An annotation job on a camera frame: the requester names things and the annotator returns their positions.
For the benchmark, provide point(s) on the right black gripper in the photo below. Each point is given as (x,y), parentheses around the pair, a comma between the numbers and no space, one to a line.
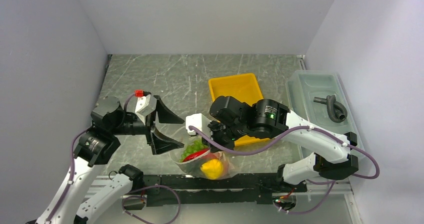
(212,126)

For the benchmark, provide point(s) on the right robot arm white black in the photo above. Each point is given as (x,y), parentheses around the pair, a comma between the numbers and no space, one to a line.
(330,157)

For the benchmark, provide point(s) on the clear dotted zip top bag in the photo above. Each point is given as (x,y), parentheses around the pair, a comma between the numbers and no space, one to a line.
(193,167)

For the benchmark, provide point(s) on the green toy grapes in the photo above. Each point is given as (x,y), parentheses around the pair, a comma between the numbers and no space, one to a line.
(195,146)

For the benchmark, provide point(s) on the red toy chili pepper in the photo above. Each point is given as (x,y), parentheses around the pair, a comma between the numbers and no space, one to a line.
(196,155)

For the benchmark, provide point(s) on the yellow plastic tray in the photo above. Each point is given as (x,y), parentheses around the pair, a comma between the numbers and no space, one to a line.
(243,87)

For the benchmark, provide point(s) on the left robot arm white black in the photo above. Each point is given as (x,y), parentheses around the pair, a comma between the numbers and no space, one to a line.
(92,149)

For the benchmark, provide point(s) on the yellow toy pear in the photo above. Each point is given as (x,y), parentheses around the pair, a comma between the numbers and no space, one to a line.
(213,169)

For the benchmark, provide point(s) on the black base frame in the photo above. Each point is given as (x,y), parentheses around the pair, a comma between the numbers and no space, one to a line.
(259,188)

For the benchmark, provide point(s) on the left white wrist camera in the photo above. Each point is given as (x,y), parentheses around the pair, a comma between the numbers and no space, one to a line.
(145,105)

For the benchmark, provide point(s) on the clear plastic storage box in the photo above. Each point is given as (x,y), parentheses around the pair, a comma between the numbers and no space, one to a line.
(304,85)

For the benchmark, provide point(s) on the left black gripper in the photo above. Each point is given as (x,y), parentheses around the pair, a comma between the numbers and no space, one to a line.
(160,142)

